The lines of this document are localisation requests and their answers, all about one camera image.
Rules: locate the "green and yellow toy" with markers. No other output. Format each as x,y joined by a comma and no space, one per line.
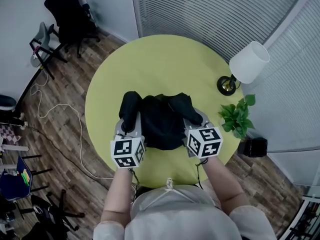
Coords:
25,177

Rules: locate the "black waste bin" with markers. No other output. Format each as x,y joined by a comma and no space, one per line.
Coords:
253,147

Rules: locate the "green potted plant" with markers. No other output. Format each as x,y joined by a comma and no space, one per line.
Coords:
237,119

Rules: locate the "person's right forearm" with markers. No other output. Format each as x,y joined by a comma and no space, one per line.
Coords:
225,184

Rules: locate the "white shade table lamp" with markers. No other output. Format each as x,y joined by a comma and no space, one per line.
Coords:
248,62

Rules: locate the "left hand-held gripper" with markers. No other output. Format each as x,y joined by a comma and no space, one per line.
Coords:
127,152

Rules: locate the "black high-back office chair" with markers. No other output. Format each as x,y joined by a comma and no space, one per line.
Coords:
72,14

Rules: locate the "grey chair with black frame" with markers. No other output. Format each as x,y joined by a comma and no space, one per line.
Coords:
42,46

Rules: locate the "metal rack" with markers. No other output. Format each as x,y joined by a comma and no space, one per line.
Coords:
303,219

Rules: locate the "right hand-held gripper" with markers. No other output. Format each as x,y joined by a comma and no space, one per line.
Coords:
205,142

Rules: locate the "black swivel chair with bag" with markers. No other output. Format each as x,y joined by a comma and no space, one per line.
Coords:
50,214

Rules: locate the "blue chair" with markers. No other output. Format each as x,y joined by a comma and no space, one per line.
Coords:
13,186

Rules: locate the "person's left forearm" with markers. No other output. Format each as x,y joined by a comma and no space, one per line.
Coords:
118,196

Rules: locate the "round table with green cloth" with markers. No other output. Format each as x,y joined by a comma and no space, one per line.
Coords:
162,66

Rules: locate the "person's white shirt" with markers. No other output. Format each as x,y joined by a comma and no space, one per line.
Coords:
180,214

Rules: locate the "checkered cloth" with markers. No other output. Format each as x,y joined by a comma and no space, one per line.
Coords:
8,135

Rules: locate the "black garment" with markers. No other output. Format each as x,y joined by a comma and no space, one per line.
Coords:
162,121

